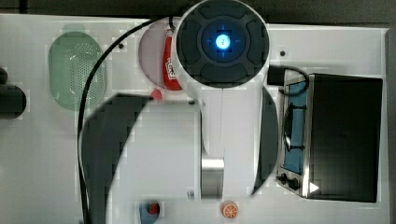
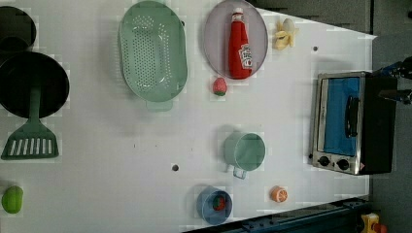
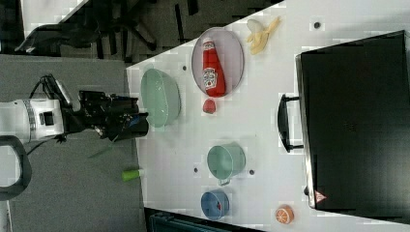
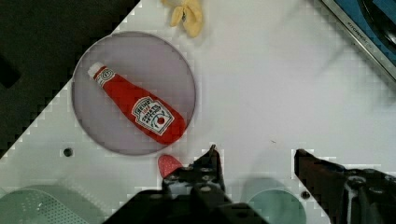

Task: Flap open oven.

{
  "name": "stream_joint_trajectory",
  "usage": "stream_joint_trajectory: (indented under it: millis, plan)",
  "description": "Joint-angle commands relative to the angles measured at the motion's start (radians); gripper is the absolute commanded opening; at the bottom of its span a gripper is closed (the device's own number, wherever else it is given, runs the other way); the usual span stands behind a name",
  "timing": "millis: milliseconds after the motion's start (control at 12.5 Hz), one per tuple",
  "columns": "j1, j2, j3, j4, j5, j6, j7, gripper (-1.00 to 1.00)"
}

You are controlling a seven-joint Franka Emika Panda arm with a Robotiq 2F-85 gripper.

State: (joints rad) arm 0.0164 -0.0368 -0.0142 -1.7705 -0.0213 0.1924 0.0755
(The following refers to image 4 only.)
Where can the green perforated colander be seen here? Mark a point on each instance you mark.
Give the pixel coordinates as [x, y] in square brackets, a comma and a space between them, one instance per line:
[47, 204]

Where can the peeled yellow banana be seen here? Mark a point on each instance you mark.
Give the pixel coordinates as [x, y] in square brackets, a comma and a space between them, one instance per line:
[187, 12]

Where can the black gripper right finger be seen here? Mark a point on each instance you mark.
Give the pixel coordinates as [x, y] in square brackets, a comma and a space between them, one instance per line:
[348, 196]

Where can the red toy strawberry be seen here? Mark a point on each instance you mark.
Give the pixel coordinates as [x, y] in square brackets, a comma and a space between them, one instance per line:
[167, 164]

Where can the red ketchup bottle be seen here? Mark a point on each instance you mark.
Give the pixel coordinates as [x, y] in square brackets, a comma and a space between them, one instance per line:
[149, 113]

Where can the green metal cup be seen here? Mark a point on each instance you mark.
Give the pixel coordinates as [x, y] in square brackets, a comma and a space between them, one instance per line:
[278, 206]

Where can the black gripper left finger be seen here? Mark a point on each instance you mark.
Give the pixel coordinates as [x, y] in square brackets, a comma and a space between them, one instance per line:
[206, 170]

